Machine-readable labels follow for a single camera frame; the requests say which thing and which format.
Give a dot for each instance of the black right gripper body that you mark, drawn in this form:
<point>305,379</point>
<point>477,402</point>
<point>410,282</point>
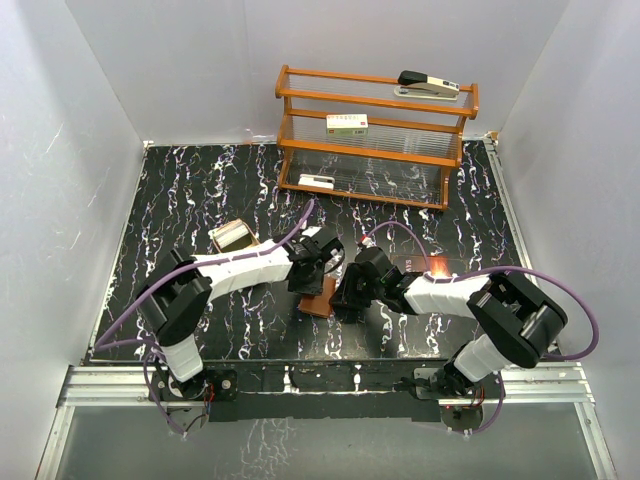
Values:
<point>358,291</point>

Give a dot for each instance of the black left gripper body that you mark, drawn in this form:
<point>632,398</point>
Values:
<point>311,285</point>

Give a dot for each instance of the brown leather card holder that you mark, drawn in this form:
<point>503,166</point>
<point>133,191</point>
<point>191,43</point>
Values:
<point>319,305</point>

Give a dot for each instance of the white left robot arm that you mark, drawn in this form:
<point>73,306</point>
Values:
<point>178,291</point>

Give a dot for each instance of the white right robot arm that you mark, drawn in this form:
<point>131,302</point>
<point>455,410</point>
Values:
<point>519,321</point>

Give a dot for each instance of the beige oval card tray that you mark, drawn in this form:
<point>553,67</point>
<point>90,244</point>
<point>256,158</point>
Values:
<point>247,242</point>

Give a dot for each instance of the dark book three days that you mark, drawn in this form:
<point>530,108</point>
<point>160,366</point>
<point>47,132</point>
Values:
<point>436,266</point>

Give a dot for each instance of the small white box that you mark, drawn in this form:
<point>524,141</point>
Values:
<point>316,181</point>

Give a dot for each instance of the orange wooden shelf rack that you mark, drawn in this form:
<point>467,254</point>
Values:
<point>412,148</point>

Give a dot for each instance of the white staples box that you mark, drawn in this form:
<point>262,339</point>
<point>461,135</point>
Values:
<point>347,125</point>

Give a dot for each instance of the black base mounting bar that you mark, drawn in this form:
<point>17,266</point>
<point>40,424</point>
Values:
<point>310,390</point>

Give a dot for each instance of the black and beige stapler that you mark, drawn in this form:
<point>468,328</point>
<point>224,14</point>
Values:
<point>417,85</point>

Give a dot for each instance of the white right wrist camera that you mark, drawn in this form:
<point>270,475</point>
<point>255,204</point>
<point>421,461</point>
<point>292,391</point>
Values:
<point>366,242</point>

